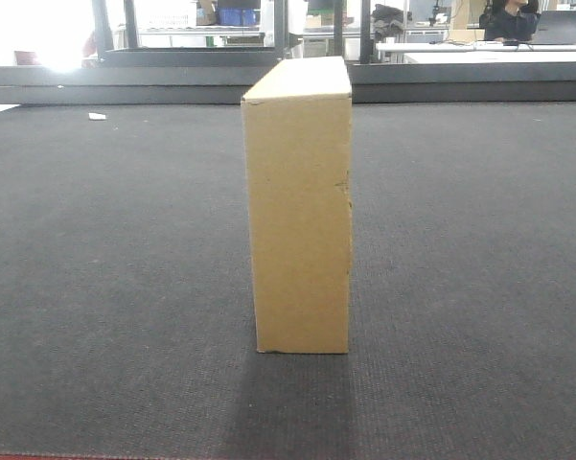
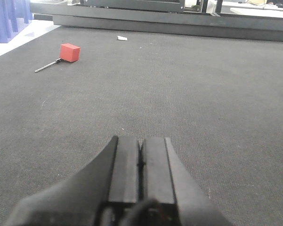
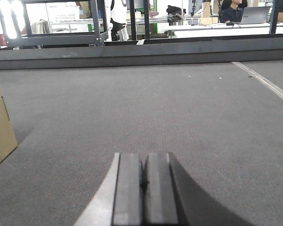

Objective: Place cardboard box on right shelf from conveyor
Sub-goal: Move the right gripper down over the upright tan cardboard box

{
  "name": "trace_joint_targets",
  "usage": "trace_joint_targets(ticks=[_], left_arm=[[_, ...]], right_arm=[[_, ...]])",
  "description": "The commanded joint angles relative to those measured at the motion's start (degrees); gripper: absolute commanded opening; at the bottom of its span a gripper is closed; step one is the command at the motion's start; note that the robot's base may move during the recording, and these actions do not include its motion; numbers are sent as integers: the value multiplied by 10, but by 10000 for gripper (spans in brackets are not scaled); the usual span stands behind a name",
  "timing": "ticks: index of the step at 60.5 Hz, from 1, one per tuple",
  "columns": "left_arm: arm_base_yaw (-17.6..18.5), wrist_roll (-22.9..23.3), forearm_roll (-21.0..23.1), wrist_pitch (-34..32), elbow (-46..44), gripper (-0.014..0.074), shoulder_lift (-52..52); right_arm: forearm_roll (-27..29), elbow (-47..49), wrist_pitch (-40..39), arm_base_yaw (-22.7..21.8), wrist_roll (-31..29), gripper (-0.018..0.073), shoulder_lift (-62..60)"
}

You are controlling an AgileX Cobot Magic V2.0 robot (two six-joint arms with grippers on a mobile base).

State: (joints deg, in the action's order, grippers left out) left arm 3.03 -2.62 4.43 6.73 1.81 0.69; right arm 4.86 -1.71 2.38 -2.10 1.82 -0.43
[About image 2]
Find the red cube block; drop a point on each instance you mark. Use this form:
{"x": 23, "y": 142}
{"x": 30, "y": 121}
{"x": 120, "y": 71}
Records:
{"x": 69, "y": 52}

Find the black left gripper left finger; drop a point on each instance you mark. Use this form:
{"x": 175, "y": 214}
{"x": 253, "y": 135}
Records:
{"x": 109, "y": 183}

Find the dark metal conveyor frame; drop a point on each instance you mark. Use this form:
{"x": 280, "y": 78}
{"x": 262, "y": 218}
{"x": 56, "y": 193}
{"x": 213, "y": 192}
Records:
{"x": 194, "y": 24}

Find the blue curtain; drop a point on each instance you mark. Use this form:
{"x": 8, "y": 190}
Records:
{"x": 15, "y": 15}

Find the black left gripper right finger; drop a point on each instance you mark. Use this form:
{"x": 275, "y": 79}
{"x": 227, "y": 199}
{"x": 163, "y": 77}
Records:
{"x": 167, "y": 180}

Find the white paper scrap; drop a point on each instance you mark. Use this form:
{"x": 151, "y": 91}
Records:
{"x": 122, "y": 38}

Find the thin metal rod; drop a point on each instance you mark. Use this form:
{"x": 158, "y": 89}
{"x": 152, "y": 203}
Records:
{"x": 48, "y": 65}

